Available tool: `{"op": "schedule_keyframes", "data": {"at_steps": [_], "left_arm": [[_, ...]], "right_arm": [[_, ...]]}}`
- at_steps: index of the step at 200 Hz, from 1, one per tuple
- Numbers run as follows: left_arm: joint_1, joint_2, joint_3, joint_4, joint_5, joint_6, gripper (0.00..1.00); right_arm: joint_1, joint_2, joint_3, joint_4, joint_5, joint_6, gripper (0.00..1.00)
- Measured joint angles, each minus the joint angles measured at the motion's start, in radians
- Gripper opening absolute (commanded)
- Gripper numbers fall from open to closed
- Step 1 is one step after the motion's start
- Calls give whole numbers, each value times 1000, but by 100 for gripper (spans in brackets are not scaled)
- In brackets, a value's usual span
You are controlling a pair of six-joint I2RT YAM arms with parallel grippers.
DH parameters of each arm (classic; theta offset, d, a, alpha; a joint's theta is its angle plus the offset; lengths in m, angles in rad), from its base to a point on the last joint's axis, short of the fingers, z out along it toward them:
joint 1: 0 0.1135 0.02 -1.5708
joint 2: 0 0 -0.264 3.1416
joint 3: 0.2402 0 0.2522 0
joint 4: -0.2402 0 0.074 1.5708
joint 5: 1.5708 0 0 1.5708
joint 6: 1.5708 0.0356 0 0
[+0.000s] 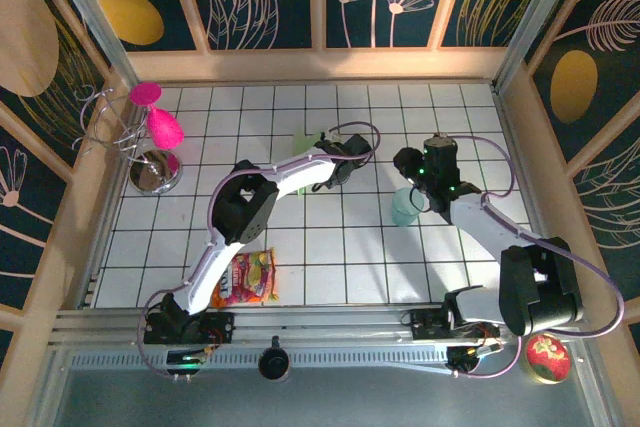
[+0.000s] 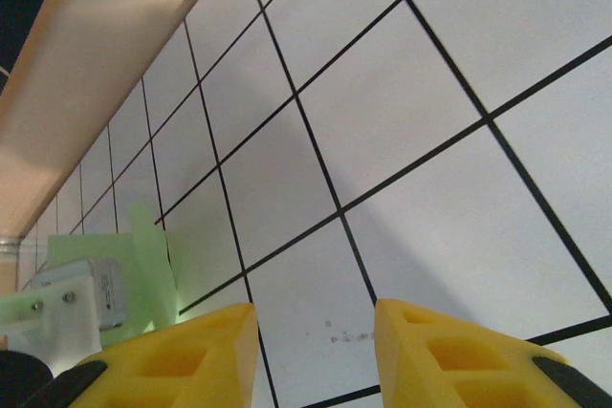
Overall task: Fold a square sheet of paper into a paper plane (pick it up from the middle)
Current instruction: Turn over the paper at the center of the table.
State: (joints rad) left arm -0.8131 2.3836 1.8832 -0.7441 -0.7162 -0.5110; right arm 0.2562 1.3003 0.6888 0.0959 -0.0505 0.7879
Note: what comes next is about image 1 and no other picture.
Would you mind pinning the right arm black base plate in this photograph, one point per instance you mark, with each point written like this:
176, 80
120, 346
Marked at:
425, 324

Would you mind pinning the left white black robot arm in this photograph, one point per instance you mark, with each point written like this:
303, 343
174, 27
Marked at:
250, 227

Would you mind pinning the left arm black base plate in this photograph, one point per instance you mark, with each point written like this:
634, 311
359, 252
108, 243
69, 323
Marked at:
220, 327

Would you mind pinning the aluminium mounting rail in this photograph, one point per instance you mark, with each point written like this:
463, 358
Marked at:
325, 319

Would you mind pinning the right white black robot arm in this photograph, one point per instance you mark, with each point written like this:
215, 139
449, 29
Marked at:
525, 292

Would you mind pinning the small controller board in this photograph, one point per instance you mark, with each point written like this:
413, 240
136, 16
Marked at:
186, 362
470, 357

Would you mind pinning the teal translucent plastic cup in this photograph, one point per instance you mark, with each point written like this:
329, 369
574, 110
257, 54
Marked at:
406, 209

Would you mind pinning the aluminium frame post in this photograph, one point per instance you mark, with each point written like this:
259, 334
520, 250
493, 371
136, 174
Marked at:
98, 22
529, 22

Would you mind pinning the red round floral tin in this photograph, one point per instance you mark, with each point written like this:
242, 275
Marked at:
547, 362

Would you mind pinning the pink flat round sponge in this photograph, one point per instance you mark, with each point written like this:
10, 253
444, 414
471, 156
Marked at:
146, 93

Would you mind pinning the pink egg-shaped sponge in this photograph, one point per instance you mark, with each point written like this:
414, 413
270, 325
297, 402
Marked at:
166, 129

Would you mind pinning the orange Fox's candy bag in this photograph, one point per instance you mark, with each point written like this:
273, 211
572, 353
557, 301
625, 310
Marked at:
255, 277

